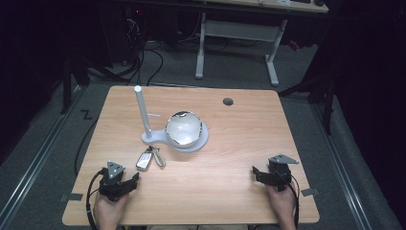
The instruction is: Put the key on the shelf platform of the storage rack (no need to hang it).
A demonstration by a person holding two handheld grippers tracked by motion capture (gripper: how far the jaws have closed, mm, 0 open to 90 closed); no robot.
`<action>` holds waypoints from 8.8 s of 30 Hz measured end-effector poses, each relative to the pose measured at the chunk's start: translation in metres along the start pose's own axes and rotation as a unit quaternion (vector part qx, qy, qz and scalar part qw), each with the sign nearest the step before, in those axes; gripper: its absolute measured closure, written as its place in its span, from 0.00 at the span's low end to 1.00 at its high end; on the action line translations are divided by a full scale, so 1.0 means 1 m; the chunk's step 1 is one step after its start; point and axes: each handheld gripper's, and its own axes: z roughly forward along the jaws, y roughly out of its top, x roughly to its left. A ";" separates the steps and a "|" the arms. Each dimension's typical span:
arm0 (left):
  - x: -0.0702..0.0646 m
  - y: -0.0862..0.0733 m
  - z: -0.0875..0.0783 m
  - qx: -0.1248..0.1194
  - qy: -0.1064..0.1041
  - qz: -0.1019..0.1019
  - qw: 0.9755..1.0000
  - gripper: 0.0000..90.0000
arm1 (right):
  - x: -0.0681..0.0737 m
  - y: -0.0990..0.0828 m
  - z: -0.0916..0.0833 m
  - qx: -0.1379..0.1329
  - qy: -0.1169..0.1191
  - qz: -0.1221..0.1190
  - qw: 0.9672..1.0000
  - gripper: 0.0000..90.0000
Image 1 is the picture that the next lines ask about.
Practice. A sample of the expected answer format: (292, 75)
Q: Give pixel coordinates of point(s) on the white stand with pole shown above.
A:
(145, 118)

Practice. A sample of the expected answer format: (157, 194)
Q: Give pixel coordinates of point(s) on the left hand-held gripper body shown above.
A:
(112, 187)

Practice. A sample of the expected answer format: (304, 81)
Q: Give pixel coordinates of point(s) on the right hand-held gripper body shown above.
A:
(279, 174)

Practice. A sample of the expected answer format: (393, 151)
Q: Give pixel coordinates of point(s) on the person's right hand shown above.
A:
(282, 206)

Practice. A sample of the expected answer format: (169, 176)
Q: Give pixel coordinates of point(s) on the person's left hand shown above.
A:
(108, 212)

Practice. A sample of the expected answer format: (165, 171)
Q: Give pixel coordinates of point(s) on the metal floor rail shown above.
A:
(38, 159)
(343, 179)

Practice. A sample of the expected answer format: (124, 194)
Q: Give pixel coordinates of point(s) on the white frame wooden desk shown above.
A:
(239, 31)

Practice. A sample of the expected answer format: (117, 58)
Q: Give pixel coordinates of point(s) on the black metal stand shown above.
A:
(322, 96)
(68, 83)

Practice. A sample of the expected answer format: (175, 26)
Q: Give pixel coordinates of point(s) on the silver car key fob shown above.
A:
(144, 160)

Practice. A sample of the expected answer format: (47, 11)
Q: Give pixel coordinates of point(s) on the grey tape piece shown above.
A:
(75, 196)
(309, 192)

